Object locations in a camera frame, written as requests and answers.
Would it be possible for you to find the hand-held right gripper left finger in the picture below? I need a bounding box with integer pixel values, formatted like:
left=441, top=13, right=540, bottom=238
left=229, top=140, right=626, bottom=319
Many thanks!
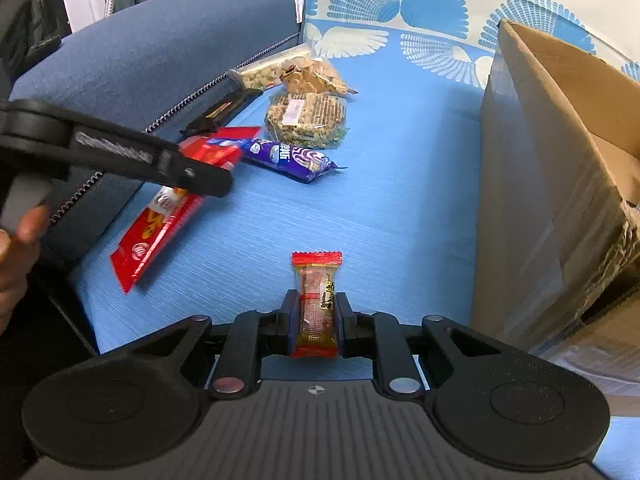
left=120, top=288, right=300, bottom=401

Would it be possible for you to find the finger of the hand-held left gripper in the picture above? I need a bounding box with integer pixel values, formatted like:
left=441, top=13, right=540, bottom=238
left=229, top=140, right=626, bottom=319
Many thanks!
left=67, top=114, right=234, bottom=199

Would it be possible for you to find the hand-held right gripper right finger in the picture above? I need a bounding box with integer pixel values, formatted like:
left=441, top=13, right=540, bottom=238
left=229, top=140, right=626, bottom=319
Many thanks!
left=335, top=292, right=517, bottom=396

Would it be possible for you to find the small red sausage packet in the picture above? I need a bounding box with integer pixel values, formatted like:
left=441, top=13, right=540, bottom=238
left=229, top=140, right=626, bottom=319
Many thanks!
left=292, top=251, right=345, bottom=360

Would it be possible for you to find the long red snack packet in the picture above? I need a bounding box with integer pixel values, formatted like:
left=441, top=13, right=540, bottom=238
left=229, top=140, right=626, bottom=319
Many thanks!
left=109, top=127, right=264, bottom=294

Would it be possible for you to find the clear bag of crackers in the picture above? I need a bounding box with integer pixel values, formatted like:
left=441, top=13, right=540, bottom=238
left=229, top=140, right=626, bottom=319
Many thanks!
left=279, top=57, right=359, bottom=97

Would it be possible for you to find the cardboard box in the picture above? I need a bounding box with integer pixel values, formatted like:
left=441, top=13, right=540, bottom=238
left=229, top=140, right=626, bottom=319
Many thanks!
left=469, top=18, right=640, bottom=397

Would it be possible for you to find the person's left hand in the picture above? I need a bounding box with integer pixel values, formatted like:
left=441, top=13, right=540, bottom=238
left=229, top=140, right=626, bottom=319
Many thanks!
left=0, top=207, right=51, bottom=336

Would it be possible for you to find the black snack packet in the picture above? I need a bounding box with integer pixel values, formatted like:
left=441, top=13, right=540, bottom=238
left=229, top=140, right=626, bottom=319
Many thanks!
left=179, top=88, right=264, bottom=136

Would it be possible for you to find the blue fan-print blanket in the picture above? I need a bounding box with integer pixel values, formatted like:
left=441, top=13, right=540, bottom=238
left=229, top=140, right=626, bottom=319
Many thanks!
left=72, top=0, right=640, bottom=480

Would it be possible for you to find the clear nougat bar packet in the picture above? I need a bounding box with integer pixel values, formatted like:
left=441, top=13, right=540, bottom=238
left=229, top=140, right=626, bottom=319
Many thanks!
left=228, top=42, right=314, bottom=92

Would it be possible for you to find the purple snack packet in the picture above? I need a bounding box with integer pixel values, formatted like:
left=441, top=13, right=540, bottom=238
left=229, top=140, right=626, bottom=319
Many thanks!
left=247, top=138, right=346, bottom=184

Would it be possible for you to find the clear packet of wafer rolls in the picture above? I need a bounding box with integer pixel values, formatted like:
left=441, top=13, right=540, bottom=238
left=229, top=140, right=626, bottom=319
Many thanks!
left=264, top=90, right=350, bottom=150

